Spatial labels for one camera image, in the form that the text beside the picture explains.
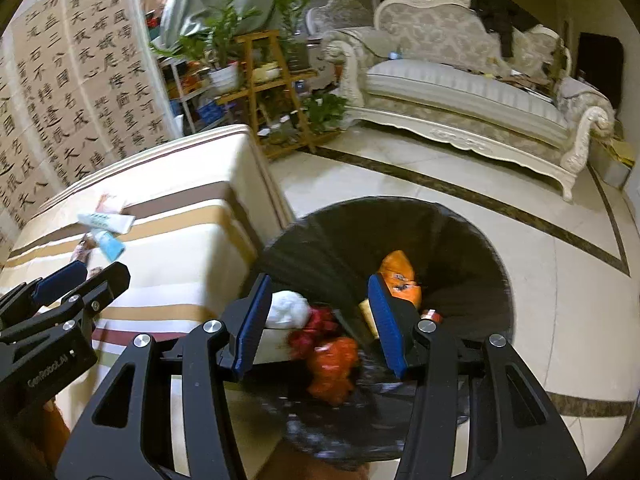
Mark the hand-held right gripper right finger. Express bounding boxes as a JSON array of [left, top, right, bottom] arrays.
[[367, 274, 588, 480]]

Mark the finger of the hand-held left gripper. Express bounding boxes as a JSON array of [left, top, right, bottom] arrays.
[[60, 261, 132, 341], [0, 260, 88, 331]]

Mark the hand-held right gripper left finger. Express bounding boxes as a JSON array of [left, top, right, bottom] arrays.
[[55, 272, 275, 480]]

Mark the yellow labelled bottle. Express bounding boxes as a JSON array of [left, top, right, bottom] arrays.
[[357, 299, 381, 336]]

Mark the light blue packet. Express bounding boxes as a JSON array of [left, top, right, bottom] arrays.
[[92, 230, 126, 261]]

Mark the white tissue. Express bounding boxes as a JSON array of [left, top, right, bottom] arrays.
[[265, 290, 311, 330]]

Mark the orange wrapper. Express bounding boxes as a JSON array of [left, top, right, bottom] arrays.
[[377, 250, 423, 306]]

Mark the red wrapper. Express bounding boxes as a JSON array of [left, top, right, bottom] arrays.
[[290, 310, 337, 357]]

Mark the white tube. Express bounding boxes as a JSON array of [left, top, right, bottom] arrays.
[[76, 211, 136, 234]]

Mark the red and white packet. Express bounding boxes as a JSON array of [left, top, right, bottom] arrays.
[[95, 193, 128, 216]]

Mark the black bin with black bag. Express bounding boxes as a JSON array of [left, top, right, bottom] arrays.
[[250, 195, 516, 461]]

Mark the striped tablecloth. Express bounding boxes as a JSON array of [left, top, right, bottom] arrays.
[[0, 124, 296, 480]]

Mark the calligraphy paper sheet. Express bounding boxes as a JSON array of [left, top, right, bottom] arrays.
[[10, 0, 108, 196], [0, 35, 46, 256], [62, 0, 173, 166]]

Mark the person's brown trouser leg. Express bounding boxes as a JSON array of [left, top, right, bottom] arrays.
[[260, 447, 373, 480]]

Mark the white metal rack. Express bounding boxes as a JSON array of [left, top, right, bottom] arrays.
[[157, 55, 226, 136]]

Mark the small leafy green plant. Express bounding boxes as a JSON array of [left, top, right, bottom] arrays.
[[302, 91, 348, 133]]

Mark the green plant in white pot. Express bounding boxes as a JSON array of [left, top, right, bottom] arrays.
[[150, 0, 261, 95]]

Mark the cream ornate sofa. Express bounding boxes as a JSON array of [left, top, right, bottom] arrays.
[[320, 0, 617, 203]]

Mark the wooden plant stand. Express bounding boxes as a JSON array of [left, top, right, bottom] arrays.
[[217, 30, 343, 158]]

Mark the cardboard box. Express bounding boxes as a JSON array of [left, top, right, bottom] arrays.
[[597, 150, 631, 191]]

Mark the tall plant in dark pot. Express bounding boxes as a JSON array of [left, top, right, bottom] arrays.
[[257, 0, 326, 73]]

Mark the pile of papers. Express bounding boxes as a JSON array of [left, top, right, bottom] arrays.
[[470, 67, 556, 98]]

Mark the striped throw blanket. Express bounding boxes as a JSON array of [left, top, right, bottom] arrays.
[[325, 27, 396, 58]]

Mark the yellow paper stack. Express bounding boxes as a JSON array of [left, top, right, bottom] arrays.
[[607, 140, 636, 166]]

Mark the grey throw blanket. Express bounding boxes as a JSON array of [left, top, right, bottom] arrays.
[[555, 77, 608, 116]]

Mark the cream ornate armchair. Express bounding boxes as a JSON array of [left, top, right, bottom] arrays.
[[305, 0, 373, 46]]

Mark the black jacket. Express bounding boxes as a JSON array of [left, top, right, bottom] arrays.
[[470, 0, 541, 58]]

